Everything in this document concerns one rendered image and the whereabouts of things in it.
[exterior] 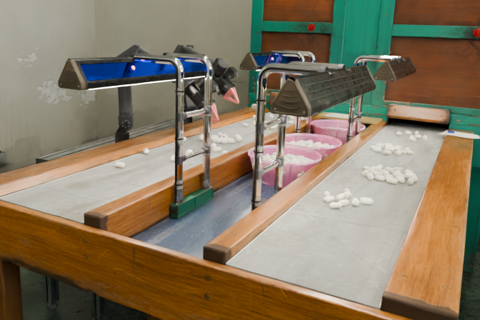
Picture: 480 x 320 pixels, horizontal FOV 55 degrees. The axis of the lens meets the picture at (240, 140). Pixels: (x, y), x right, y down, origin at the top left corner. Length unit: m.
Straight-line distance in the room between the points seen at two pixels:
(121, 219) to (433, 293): 0.70
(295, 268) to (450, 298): 0.28
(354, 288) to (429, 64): 1.82
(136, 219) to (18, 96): 2.72
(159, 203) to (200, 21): 2.75
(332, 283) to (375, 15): 1.90
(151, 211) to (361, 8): 1.76
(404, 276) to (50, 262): 0.81
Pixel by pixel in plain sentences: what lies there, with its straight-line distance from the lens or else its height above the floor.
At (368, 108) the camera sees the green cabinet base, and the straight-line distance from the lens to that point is 2.63.
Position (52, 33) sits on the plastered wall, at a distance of 4.07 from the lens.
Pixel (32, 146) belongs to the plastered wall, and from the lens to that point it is 3.99.
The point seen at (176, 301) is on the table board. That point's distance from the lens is 1.03.
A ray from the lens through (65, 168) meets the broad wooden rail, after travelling 1.53.
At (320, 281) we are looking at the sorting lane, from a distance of 0.92.
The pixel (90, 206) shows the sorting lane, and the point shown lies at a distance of 1.26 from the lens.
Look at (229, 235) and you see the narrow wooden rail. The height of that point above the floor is 0.76.
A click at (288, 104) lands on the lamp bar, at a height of 1.06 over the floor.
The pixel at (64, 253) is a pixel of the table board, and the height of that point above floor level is 0.66.
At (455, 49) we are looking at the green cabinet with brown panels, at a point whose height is 1.16.
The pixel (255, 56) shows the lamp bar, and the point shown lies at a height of 1.10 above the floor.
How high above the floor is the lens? 1.18
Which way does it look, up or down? 13 degrees down
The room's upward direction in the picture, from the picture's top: 2 degrees clockwise
